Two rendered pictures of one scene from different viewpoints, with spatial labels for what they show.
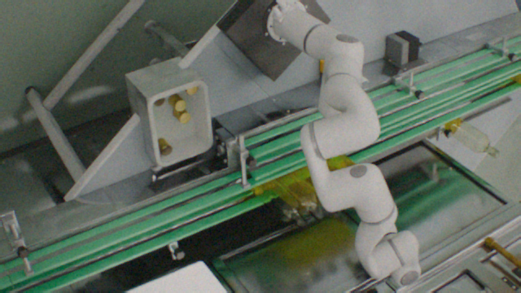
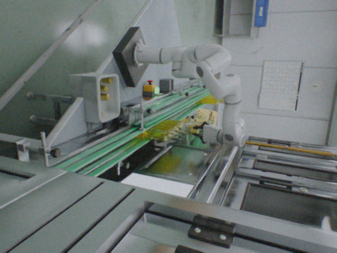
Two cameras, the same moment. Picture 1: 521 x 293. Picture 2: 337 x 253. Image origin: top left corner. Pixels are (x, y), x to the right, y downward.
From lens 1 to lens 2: 1.12 m
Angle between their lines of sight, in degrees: 39
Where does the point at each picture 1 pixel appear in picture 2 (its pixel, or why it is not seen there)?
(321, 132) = (210, 60)
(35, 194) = not seen: outside the picture
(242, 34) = (126, 56)
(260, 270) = (164, 168)
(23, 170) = not seen: outside the picture
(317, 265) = (187, 160)
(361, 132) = (226, 57)
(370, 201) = (238, 87)
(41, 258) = not seen: hidden behind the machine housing
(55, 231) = (51, 159)
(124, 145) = (75, 113)
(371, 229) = (235, 107)
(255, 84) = (124, 91)
